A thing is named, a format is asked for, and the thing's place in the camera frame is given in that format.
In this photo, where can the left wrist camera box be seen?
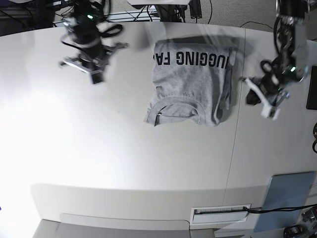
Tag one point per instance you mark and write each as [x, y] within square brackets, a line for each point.
[270, 112]

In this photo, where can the black tablet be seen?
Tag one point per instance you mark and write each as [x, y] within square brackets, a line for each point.
[312, 94]

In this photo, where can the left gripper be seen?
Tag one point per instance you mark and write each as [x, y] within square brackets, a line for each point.
[268, 90]

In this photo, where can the grey T-shirt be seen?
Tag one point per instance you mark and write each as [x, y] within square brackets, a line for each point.
[192, 80]

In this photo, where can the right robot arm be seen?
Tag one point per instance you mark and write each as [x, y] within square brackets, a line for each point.
[82, 33]

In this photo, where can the black round device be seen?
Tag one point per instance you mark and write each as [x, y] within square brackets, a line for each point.
[314, 145]

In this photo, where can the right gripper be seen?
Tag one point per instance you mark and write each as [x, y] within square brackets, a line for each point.
[93, 58]

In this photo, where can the blue-grey mat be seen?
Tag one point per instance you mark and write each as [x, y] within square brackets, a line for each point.
[286, 190]

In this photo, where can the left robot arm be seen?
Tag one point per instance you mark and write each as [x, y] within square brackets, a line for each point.
[291, 63]

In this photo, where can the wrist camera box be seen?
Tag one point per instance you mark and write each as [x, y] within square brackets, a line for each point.
[270, 112]
[96, 76]

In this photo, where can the white cable grommet plate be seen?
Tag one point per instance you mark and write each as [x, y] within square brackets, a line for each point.
[219, 215]

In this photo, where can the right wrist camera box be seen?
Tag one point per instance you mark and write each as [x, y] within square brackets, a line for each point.
[96, 76]

